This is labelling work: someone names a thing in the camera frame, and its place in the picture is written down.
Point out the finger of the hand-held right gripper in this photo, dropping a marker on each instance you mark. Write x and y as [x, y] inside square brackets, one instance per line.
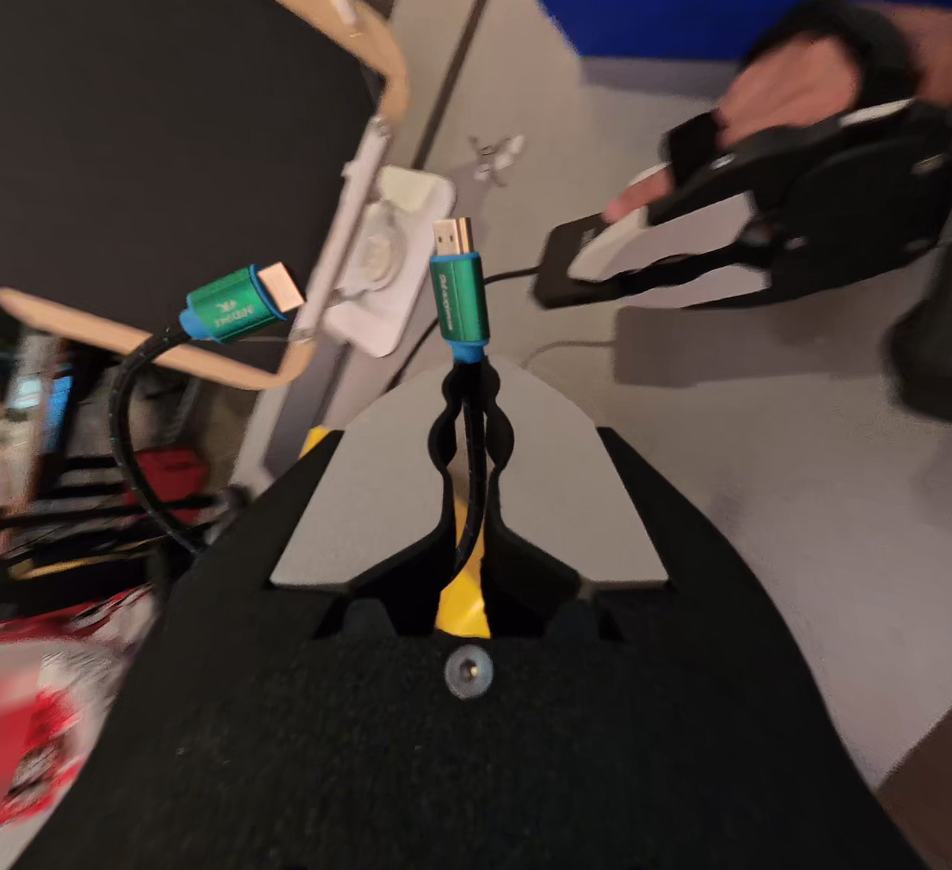
[654, 237]
[699, 282]

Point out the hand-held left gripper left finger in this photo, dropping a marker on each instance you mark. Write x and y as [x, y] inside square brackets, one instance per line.
[364, 505]

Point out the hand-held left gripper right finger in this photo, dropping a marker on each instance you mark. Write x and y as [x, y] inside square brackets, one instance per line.
[580, 505]

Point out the black adapter box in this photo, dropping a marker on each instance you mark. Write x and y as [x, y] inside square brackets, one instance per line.
[561, 267]

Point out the yellow plastic bin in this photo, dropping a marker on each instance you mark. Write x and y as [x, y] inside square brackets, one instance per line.
[461, 609]

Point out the grey desk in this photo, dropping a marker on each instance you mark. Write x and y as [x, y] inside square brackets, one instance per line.
[744, 476]

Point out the person's right hand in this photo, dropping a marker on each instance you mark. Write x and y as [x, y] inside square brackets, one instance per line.
[788, 89]

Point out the red plastic crate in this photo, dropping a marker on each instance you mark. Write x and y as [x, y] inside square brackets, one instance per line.
[175, 472]

